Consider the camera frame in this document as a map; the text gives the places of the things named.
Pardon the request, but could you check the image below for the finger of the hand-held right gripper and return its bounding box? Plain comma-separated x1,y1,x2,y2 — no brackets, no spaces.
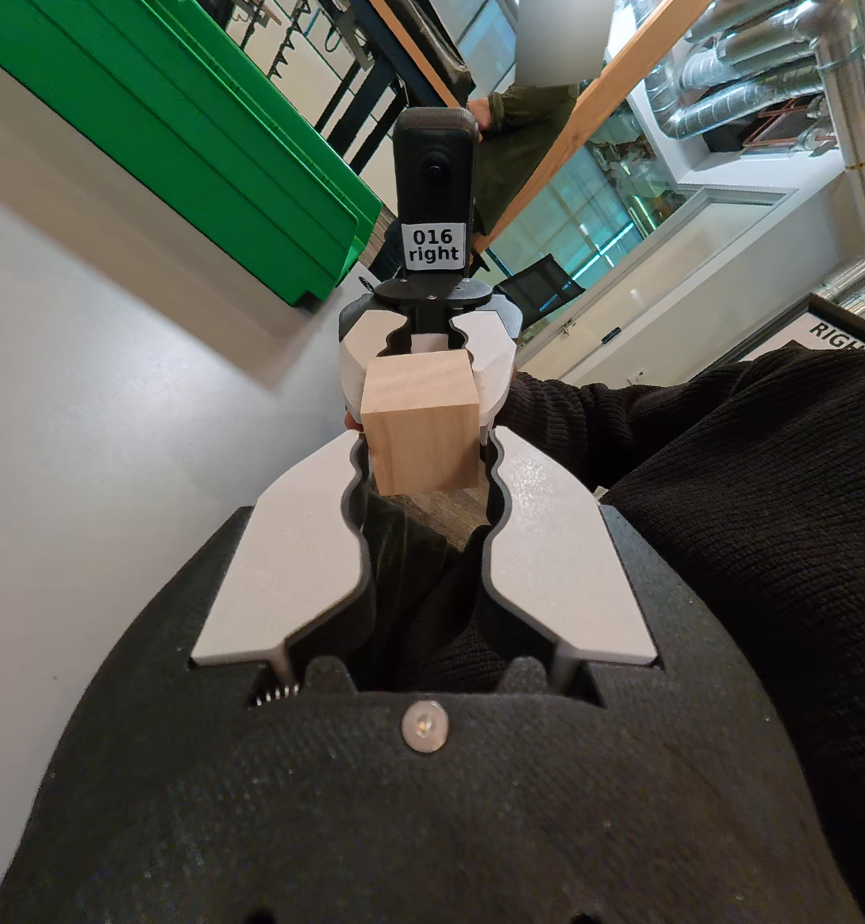
450,308,518,445
340,309,408,434

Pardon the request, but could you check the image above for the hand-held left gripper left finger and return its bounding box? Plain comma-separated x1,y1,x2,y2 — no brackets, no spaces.
190,435,375,671

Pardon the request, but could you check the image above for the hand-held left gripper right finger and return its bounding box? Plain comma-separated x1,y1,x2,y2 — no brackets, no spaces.
479,426,658,671

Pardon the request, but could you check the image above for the large plain wooden cube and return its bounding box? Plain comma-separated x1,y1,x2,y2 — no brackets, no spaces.
360,350,484,497

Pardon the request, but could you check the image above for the green plastic bin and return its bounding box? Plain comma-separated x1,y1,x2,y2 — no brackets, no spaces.
0,0,383,308

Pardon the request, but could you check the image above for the person's right forearm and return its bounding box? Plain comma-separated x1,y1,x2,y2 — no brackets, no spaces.
501,345,865,499

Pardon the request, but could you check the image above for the wooden top standing desk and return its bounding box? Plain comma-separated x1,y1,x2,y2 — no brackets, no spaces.
324,0,474,174

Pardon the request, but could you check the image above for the black office chair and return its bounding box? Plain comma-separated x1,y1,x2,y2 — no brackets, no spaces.
515,254,586,329

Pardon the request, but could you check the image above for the person's black sweater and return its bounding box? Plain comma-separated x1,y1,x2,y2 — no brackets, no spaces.
346,433,865,924

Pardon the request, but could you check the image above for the white door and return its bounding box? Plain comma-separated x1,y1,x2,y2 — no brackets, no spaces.
519,184,798,362

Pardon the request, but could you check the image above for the silver pipe bundle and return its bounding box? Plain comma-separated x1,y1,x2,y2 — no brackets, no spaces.
645,0,865,319

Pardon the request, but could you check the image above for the black framed sign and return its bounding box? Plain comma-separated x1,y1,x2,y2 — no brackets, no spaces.
736,292,865,362

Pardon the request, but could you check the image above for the wooden post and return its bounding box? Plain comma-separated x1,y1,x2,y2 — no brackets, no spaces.
472,0,715,254

